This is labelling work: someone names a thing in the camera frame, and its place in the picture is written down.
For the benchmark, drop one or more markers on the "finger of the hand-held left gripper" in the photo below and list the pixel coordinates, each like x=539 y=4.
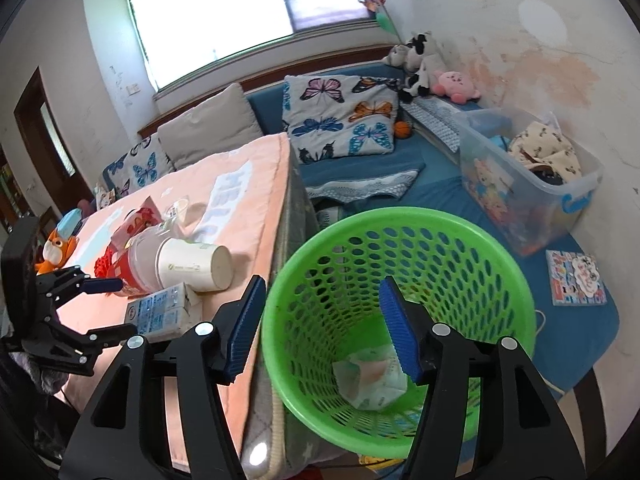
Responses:
x=115 y=332
x=102 y=285

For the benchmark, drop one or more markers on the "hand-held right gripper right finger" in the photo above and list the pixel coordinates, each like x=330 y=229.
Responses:
x=397 y=330

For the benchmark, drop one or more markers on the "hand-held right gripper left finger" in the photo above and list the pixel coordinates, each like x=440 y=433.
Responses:
x=245 y=330

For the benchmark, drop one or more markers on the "clear plastic bottle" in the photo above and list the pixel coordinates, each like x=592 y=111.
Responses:
x=142 y=265

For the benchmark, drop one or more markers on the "green plastic basket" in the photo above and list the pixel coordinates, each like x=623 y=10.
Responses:
x=310 y=260

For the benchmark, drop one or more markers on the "orange plush toy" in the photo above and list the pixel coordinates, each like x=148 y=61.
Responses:
x=55 y=252

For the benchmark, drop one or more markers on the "blue white drink carton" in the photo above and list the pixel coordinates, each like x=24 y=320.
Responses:
x=160 y=312

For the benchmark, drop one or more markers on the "crumpled printed paper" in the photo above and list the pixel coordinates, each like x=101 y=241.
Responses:
x=370 y=380

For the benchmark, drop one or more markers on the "blue face mask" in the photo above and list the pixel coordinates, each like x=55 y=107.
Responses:
x=70 y=221

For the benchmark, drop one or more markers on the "red snack packet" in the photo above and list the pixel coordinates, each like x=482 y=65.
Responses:
x=137 y=220

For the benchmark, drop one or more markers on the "clear plastic cup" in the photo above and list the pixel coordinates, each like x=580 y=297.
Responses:
x=180 y=215

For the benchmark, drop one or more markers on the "grey patterned mattress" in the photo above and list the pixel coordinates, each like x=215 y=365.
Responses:
x=295 y=230

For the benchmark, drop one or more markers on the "small butterfly pillow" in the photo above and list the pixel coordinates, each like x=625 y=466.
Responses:
x=140 y=170

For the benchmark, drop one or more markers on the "wooden door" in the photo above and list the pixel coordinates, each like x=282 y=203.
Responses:
x=42 y=130

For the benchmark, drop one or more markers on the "peach lettered blanket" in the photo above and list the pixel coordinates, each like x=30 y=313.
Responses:
x=240 y=195

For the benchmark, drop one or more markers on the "blue sofa bed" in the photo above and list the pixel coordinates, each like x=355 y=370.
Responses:
x=440 y=195

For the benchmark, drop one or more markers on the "grey lace cloth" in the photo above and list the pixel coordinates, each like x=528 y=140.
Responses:
x=360 y=187

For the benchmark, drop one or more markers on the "clear storage box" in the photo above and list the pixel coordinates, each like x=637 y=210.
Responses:
x=500 y=210

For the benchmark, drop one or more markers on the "picture book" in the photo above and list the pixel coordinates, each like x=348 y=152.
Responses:
x=575 y=277

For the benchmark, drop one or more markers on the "beige cushion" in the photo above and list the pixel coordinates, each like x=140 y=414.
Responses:
x=210 y=130

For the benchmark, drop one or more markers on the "orange ball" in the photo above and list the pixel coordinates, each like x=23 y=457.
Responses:
x=403 y=130

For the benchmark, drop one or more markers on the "grey patterned cloth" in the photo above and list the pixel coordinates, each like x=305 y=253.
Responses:
x=435 y=120

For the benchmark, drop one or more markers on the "large butterfly pillow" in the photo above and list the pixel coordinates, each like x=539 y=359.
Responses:
x=340 y=120

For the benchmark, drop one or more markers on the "cream printed cloth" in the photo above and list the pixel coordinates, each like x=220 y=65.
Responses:
x=545 y=150

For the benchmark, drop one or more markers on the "cow plush toy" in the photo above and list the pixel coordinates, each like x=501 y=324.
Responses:
x=417 y=82
x=412 y=47

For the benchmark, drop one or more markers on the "pink plush toy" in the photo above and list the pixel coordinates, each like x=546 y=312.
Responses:
x=456 y=87

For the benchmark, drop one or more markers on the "window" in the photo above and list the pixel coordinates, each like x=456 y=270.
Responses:
x=240 y=10

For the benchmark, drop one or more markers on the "colourful pinwheel toy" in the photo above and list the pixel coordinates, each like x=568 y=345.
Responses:
x=375 y=0

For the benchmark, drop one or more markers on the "white wall switch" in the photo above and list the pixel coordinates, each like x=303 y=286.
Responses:
x=133 y=90

